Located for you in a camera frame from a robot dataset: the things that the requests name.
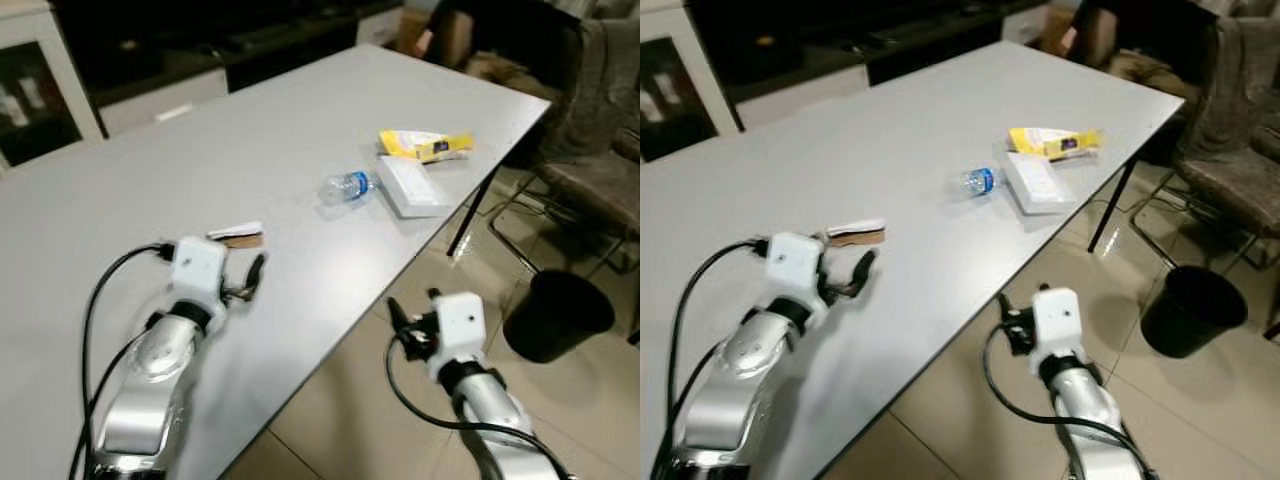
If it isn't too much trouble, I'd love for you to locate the clear plastic bottle blue label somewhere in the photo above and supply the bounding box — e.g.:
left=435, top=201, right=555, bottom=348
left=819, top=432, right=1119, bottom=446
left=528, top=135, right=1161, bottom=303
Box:
left=961, top=166, right=1005, bottom=199
left=317, top=170, right=380, bottom=207

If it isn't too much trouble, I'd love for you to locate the black round rubbish bin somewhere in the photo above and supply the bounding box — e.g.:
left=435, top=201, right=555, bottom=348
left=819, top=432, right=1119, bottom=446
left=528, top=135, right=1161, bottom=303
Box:
left=502, top=269, right=617, bottom=365
left=1139, top=264, right=1250, bottom=360

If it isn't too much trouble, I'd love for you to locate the brown and white wrapper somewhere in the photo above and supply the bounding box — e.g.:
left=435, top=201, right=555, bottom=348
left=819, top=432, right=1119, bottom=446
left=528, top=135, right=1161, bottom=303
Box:
left=206, top=221, right=266, bottom=250
left=825, top=217, right=888, bottom=247

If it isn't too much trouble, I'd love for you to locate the black table leg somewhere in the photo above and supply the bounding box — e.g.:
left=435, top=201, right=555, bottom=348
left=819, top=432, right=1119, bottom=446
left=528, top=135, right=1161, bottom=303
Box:
left=446, top=168, right=499, bottom=258
left=1087, top=158, right=1142, bottom=254

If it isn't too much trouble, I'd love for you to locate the white flat paper box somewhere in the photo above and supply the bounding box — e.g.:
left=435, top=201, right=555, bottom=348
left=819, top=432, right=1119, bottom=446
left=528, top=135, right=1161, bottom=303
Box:
left=376, top=154, right=454, bottom=220
left=1002, top=151, right=1080, bottom=217

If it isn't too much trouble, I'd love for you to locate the yellow snack packet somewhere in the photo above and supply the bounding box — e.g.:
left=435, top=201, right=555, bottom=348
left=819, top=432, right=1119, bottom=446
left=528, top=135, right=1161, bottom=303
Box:
left=377, top=129, right=477, bottom=164
left=1007, top=126, right=1105, bottom=162

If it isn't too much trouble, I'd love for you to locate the black and white low cabinet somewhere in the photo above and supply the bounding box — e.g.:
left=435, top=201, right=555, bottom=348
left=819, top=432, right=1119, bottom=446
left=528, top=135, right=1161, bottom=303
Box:
left=50, top=0, right=406, bottom=138
left=688, top=0, right=1051, bottom=131

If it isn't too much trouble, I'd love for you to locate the metal chair with grey blanket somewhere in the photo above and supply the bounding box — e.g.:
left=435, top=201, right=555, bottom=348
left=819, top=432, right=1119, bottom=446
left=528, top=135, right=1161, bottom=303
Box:
left=1128, top=12, right=1280, bottom=271
left=487, top=15, right=641, bottom=276

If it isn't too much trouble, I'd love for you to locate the white cabinet with glass door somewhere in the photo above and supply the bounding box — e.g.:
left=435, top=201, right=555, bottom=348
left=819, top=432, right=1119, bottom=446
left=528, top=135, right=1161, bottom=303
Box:
left=640, top=5, right=747, bottom=164
left=0, top=0, right=107, bottom=173

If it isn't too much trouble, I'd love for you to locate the brown cardboard box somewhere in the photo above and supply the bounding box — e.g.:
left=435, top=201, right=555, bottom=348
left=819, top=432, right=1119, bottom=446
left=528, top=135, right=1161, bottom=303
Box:
left=396, top=8, right=433, bottom=56
left=1038, top=4, right=1076, bottom=53

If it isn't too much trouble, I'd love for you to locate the seated person in dark clothes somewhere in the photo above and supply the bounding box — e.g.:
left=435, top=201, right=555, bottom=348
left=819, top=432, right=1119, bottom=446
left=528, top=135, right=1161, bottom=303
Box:
left=415, top=0, right=583, bottom=106
left=1062, top=0, right=1223, bottom=101

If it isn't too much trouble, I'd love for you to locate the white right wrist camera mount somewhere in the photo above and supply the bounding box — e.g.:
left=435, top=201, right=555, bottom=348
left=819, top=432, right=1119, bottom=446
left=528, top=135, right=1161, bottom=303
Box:
left=428, top=292, right=489, bottom=379
left=1029, top=286, right=1088, bottom=368

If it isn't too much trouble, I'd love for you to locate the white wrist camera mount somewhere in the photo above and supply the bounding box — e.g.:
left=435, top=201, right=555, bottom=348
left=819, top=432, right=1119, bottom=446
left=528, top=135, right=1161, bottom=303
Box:
left=171, top=236, right=229, bottom=303
left=764, top=231, right=827, bottom=298
left=428, top=292, right=489, bottom=379
left=1029, top=286, right=1088, bottom=368

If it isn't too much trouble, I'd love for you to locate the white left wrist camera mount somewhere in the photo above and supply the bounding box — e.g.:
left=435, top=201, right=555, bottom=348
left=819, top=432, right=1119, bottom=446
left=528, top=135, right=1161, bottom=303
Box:
left=171, top=236, right=229, bottom=303
left=764, top=231, right=827, bottom=298

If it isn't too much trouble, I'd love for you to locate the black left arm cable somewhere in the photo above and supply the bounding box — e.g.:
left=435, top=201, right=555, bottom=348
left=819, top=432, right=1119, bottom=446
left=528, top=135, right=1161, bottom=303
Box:
left=68, top=242, right=178, bottom=480
left=650, top=237, right=771, bottom=480

